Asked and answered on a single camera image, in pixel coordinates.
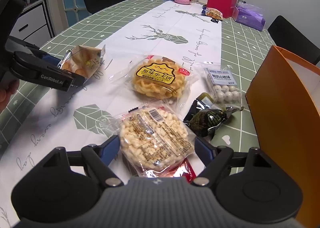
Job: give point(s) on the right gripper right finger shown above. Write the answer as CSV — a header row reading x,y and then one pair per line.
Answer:
x,y
248,185

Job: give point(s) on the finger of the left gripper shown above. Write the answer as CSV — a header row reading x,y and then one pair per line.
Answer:
x,y
38,57
42,73

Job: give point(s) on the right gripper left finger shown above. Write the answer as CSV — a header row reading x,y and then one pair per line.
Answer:
x,y
65,184

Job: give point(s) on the small cakes snack packet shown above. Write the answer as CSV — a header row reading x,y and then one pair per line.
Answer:
x,y
82,60

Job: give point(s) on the black foil snack packet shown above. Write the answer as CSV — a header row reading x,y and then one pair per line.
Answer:
x,y
205,117

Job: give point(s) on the white candy balls packet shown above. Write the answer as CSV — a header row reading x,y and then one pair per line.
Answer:
x,y
222,85

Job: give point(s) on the puffed rice cake packet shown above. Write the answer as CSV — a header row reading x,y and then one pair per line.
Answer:
x,y
153,139

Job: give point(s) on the person's left hand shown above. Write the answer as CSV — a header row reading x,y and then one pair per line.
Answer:
x,y
5,95

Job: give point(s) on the white drawer cabinet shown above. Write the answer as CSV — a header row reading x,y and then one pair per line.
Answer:
x,y
34,24

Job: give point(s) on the orange cardboard box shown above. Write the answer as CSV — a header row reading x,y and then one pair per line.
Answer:
x,y
283,98

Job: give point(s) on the fried twist cookie packet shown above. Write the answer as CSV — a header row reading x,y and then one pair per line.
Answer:
x,y
157,77

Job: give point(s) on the green grid tablecloth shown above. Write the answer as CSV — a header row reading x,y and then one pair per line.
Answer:
x,y
243,51

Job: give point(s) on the white deer table runner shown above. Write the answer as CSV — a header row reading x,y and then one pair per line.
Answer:
x,y
37,118

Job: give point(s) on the black chair far right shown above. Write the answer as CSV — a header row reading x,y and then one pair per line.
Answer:
x,y
285,35

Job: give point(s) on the purple tissue pack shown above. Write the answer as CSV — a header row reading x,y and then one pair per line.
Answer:
x,y
249,15

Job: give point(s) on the mixed nuts snack bag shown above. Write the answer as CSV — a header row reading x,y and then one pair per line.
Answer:
x,y
213,13

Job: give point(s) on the magenta gift box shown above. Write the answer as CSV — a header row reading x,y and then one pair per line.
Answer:
x,y
226,7

